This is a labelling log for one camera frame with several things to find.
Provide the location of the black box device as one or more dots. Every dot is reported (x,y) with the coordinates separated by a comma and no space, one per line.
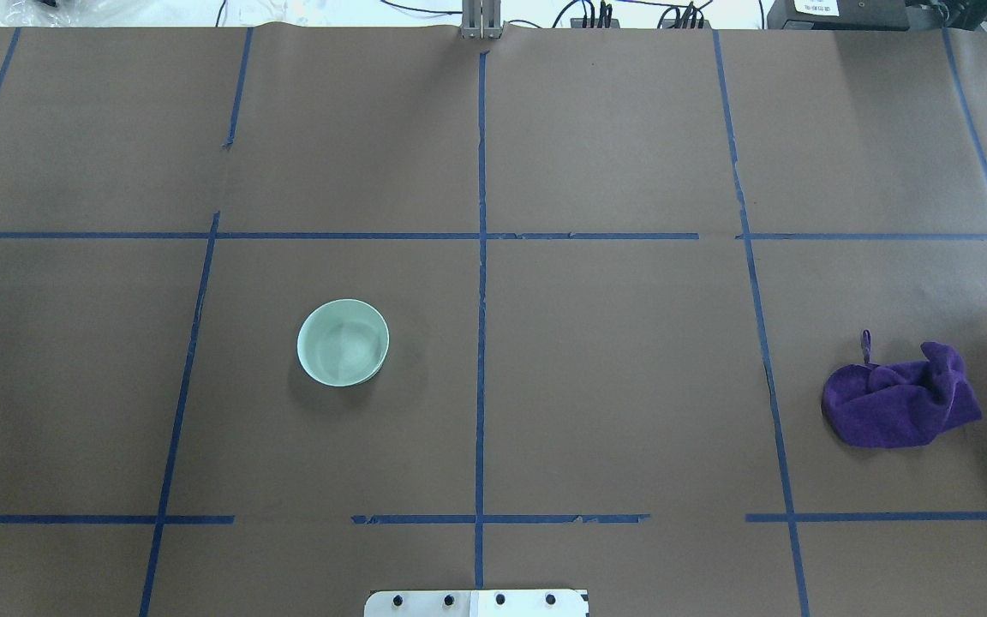
(838,15)

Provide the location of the mint green bowl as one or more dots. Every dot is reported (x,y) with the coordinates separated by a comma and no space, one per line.
(343,343)

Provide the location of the purple cloth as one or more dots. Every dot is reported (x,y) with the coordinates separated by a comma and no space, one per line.
(897,405)

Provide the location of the aluminium frame post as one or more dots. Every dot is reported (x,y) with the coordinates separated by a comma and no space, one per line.
(482,19)

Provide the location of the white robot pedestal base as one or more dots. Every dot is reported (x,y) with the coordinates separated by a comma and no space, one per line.
(506,602)

